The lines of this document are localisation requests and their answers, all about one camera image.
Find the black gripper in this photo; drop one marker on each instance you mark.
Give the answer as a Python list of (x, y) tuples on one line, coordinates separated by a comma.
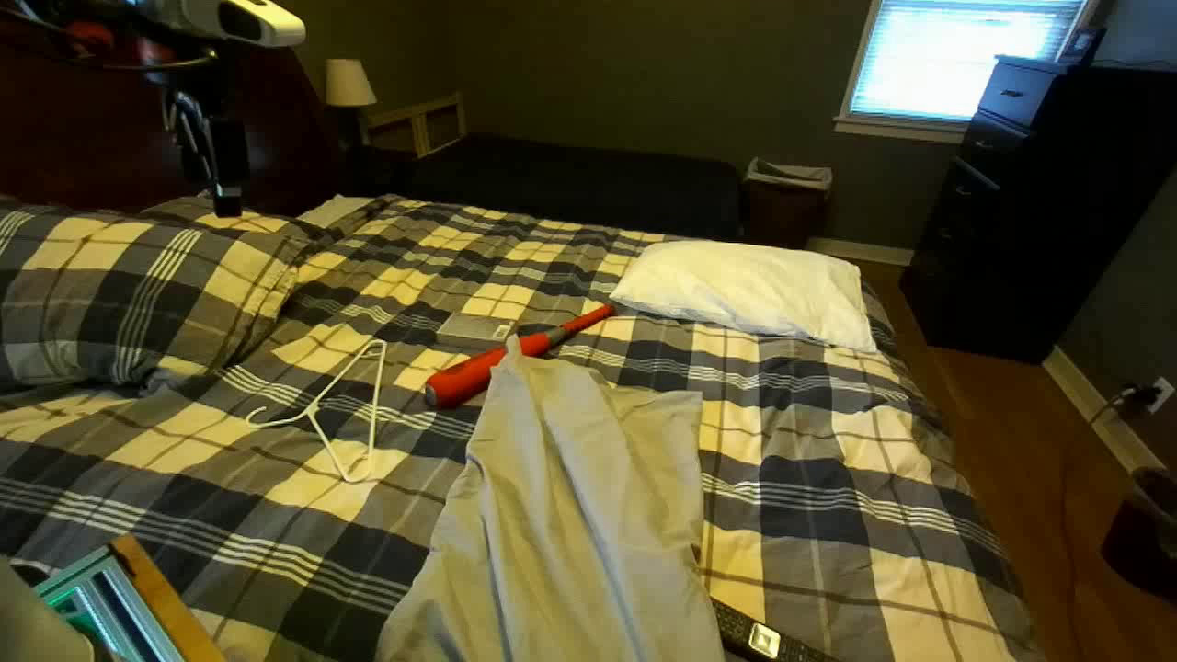
[(225, 124)]

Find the light grey pillow case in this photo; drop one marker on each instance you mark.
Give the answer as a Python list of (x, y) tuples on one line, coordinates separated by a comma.
[(564, 527)]

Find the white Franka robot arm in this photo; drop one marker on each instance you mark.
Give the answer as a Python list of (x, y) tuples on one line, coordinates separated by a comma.
[(244, 18)]

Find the plaid pillow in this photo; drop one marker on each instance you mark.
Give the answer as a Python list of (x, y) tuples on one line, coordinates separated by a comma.
[(122, 295)]

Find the wooden board edge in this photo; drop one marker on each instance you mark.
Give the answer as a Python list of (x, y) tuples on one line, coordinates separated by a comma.
[(172, 599)]

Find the white pillow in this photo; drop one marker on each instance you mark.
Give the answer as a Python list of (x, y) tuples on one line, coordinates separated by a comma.
[(749, 288)]

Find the table lamp with shade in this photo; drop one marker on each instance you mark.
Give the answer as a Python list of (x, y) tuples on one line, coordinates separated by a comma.
[(347, 83)]

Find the dark wooden headboard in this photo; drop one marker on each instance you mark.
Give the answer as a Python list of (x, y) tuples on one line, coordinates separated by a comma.
[(74, 133)]

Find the wooden open shelf nightstand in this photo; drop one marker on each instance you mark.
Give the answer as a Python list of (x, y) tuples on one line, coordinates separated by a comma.
[(416, 130)]

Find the red baseball bat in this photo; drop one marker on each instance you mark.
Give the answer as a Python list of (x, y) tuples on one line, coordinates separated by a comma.
[(460, 381)]

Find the grey rounded object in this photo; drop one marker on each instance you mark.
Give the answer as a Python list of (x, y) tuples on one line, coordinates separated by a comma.
[(30, 626)]

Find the small dark waste bin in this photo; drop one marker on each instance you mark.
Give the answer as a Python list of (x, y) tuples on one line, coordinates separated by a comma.
[(785, 206)]

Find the plaid bed comforter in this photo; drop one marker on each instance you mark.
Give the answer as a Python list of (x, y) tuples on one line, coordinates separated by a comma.
[(795, 489)]

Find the black remote control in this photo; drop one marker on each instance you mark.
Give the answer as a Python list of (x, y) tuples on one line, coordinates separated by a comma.
[(763, 639)]

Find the grey box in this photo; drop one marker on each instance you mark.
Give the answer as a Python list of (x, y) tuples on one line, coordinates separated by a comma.
[(1025, 89)]

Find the black dresser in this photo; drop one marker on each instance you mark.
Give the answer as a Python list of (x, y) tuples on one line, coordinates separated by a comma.
[(1042, 222)]

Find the dark object on floor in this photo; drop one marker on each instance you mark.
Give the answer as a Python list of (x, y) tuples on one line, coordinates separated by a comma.
[(1145, 537)]

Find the teal metal frame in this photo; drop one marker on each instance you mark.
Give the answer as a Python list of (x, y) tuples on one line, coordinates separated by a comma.
[(103, 607)]

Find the bright window with frame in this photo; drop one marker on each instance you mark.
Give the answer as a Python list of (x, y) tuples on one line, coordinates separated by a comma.
[(957, 55)]

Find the wall outlet with plug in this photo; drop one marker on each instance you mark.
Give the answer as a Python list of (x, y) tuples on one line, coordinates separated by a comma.
[(1152, 395)]

